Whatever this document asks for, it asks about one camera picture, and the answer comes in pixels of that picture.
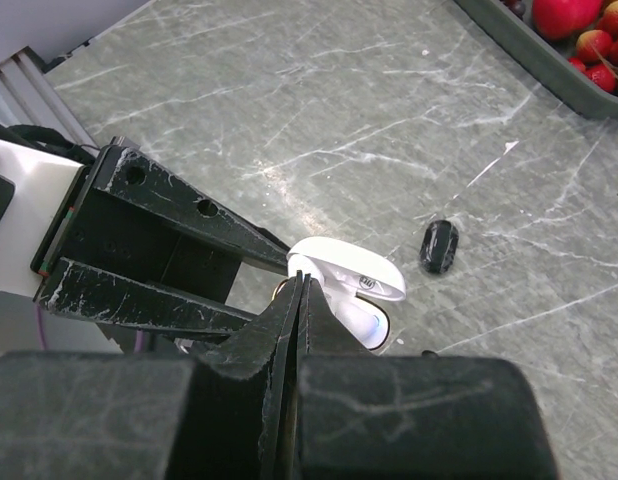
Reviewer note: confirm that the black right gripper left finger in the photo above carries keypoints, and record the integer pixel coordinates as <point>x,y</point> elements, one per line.
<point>220,415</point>

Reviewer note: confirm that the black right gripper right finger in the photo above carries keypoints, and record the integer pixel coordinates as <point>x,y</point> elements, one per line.
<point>427,416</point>

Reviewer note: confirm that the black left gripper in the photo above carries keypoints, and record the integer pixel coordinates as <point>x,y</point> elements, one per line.
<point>135,245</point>

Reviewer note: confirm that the white earbud charging case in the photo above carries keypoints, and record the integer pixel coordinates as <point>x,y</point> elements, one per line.
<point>352,279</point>

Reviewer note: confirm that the black earbud charging case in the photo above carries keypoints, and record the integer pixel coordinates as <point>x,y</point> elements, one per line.
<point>438,248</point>

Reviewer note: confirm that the white earbud with blue light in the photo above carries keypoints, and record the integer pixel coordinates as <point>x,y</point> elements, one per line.
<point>379,332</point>

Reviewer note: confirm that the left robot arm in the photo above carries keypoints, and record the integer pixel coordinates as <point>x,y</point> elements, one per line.
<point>39,140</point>

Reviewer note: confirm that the grey-green fruit tray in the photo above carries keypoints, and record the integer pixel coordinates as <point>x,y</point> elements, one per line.
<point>547,64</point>

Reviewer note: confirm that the red lychee bunch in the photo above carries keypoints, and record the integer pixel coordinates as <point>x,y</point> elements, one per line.
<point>596,50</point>

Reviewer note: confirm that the dark grape bunch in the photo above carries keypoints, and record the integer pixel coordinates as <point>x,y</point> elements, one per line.
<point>517,7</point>

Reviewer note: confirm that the red apple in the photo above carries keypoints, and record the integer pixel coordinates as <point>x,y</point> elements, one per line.
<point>558,19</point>

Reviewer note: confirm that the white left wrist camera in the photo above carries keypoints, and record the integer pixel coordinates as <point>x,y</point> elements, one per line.
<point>40,183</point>

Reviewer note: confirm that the aluminium frame rail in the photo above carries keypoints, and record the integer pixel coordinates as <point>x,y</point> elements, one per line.
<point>26,97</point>

